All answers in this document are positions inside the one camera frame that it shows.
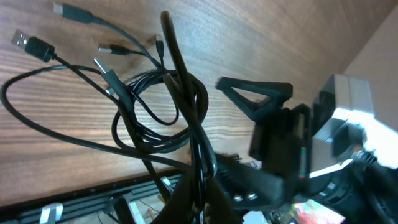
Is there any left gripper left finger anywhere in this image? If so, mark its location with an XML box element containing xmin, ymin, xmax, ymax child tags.
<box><xmin>152</xmin><ymin>174</ymin><xmax>193</xmax><ymax>224</ymax></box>

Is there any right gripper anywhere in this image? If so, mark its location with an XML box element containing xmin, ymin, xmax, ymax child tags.
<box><xmin>215</xmin><ymin>77</ymin><xmax>311</xmax><ymax>208</ymax></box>

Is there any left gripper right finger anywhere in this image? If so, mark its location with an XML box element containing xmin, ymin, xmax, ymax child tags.
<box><xmin>205</xmin><ymin>179</ymin><xmax>243</xmax><ymax>224</ymax></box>

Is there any black cable bundle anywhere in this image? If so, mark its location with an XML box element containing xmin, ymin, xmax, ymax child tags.
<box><xmin>0</xmin><ymin>2</ymin><xmax>218</xmax><ymax>200</ymax></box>

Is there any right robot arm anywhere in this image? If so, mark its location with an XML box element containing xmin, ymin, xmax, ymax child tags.
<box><xmin>216</xmin><ymin>74</ymin><xmax>397</xmax><ymax>223</ymax></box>

